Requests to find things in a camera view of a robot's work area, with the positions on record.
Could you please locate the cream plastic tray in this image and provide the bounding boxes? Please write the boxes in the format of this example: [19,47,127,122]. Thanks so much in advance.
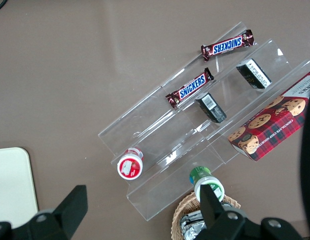
[0,146,39,229]

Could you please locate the red tartan cookie box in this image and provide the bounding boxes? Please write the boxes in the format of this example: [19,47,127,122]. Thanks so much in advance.
[227,70,310,163]

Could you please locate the foil-wrapped pack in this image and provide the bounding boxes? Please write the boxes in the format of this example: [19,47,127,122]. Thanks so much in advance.
[179,209,209,240]

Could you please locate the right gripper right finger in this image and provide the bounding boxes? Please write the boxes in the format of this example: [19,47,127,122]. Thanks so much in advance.
[194,184,248,240]

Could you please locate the light wicker basket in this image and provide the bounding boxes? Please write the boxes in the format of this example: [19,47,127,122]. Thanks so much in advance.
[171,191,242,240]

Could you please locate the small black carton box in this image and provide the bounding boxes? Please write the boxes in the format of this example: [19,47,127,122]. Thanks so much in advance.
[236,58,273,90]
[194,92,228,124]

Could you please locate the green lidded snack cup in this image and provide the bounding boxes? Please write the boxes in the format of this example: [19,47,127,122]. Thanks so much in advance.
[189,165,225,203]

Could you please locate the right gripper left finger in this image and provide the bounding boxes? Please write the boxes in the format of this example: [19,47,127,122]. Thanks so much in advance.
[28,184,89,240]

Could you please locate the clear acrylic stepped display stand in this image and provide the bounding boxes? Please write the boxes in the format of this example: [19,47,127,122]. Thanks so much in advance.
[97,21,310,222]

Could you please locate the Snickers chocolate bar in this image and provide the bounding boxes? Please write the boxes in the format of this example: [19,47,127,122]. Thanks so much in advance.
[165,67,215,110]
[201,29,255,62]

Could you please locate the red strawberry yogurt cup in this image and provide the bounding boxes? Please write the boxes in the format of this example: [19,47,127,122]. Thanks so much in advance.
[116,146,145,180]

